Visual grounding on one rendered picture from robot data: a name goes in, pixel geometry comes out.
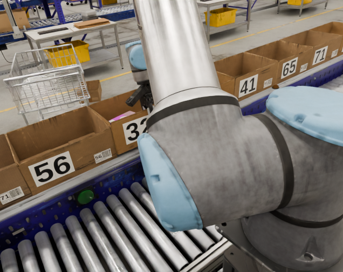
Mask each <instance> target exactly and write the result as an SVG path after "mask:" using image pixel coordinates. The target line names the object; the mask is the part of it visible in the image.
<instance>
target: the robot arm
mask: <svg viewBox="0 0 343 272"><path fill-rule="evenodd" d="M132 2H133V7H134V12H135V17H136V22H137V25H138V31H139V35H140V41H136V42H132V43H128V44H126V45H125V48H126V52H127V56H128V60H129V64H130V67H131V70H132V75H133V78H134V81H135V82H136V83H137V85H140V86H139V88H138V89H137V90H136V91H135V92H134V93H133V94H132V95H131V96H130V97H129V98H128V99H127V100H126V104H127V105H128V106H131V107H133V106H134V105H135V103H136V102H137V101H138V100H140V103H141V107H142V110H145V109H147V111H148V118H147V119H146V126H147V133H143V134H141V135H140V136H138V138H137V143H138V149H139V152H140V158H141V162H142V166H143V170H144V173H145V177H146V181H147V185H148V188H149V191H150V195H151V197H152V201H153V204H154V207H155V210H156V213H157V216H158V218H159V221H160V223H161V224H162V226H163V227H164V228H165V229H166V230H168V231H170V232H181V231H185V230H192V229H198V230H200V229H202V228H204V227H209V226H213V225H217V224H220V223H224V222H229V221H233V220H237V219H241V220H242V227H243V231H244V233H245V235H246V237H247V239H248V240H249V242H250V243H251V244H252V245H253V246H254V247H255V249H257V250H258V251H259V252H260V253H261V254H262V255H264V256H265V257H266V258H268V259H269V260H271V261H273V262H275V263H277V264H279V265H281V266H284V267H287V268H290V269H294V270H300V271H318V270H323V269H327V268H329V267H331V266H333V265H335V264H336V263H337V262H339V260H340V259H341V258H342V257H343V93H340V92H335V91H332V90H328V89H322V88H318V87H310V86H296V87H293V86H288V87H282V88H279V89H276V90H274V91H273V92H271V93H270V95H269V97H268V99H267V100H266V111H265V112H263V113H257V114H252V115H246V116H243V115H242V111H241V108H240V105H239V102H238V99H237V97H235V96H234V95H232V94H229V93H227V92H225V91H223V90H222V89H221V86H220V83H219V80H218V76H217V72H216V69H215V65H214V61H213V58H212V55H211V51H210V47H209V44H208V40H207V36H206V34H205V30H204V26H203V22H202V18H201V15H200V11H199V9H198V5H197V1H196V0H132ZM152 104H154V105H155V106H153V105H152Z"/></svg>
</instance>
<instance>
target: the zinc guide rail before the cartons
mask: <svg viewBox="0 0 343 272"><path fill-rule="evenodd" d="M341 60H343V55H341V56H338V57H336V58H334V59H331V60H329V61H327V62H325V63H323V64H321V65H318V66H316V67H314V68H312V69H310V70H308V71H305V72H303V73H301V74H299V75H297V76H295V77H292V78H290V79H288V80H286V81H284V82H281V83H279V84H278V86H279V88H282V87H286V86H289V85H291V84H293V83H295V82H297V81H299V80H301V79H303V78H305V77H308V76H310V75H312V74H314V73H316V72H318V71H320V70H322V69H324V68H326V67H329V66H331V65H333V64H335V63H337V62H339V61H341ZM274 90H276V89H272V87H271V88H268V89H266V90H264V91H262V92H260V93H257V94H255V95H253V96H250V97H248V98H246V99H244V100H242V101H240V102H239V105H240V108H242V107H244V106H246V105H248V104H250V103H253V102H254V101H257V100H259V99H261V98H263V97H265V96H268V95H270V93H271V92H273V91H274ZM139 156H140V152H139V149H138V148H137V149H135V150H133V151H130V152H128V153H126V154H124V155H122V156H119V157H117V158H115V159H113V160H111V161H109V162H106V163H104V164H102V165H100V166H98V167H95V168H93V169H91V170H89V171H87V172H85V173H82V174H80V175H78V176H75V177H73V178H71V179H69V180H67V181H64V182H62V183H60V184H58V185H56V186H54V187H51V188H49V189H47V190H45V191H43V192H41V193H38V194H36V195H34V196H32V197H30V198H28V199H25V200H23V201H21V202H19V203H17V204H15V205H12V206H10V207H8V208H6V209H4V210H1V211H0V222H2V221H4V220H6V219H8V218H10V217H12V216H14V215H16V214H18V213H21V212H23V211H25V210H27V209H29V208H31V207H33V206H35V205H37V204H39V203H42V202H44V201H46V200H48V199H50V198H52V197H54V196H56V195H58V194H60V193H63V192H65V191H67V190H69V189H71V188H73V187H75V186H77V185H79V184H81V183H84V182H86V181H88V180H90V179H93V178H95V177H96V176H98V175H100V174H103V173H105V172H107V171H109V170H111V169H114V168H116V167H118V166H120V165H122V164H124V163H126V162H128V161H130V160H132V159H135V158H137V157H139Z"/></svg>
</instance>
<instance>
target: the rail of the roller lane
mask: <svg viewBox="0 0 343 272"><path fill-rule="evenodd" d="M231 246H233V244H232V243H231V242H230V241H228V240H227V239H226V238H224V239H222V240H221V241H220V242H218V243H217V244H216V245H214V246H213V247H212V248H210V249H209V250H208V251H206V252H205V253H204V254H202V255H201V256H200V257H198V258H197V259H196V260H194V261H193V262H192V263H191V264H189V265H188V266H186V267H185V268H184V269H182V270H181V271H180V272H212V271H213V270H214V269H216V268H217V267H218V266H219V265H221V264H222V263H223V255H224V252H225V251H226V250H227V249H228V248H230V247H231Z"/></svg>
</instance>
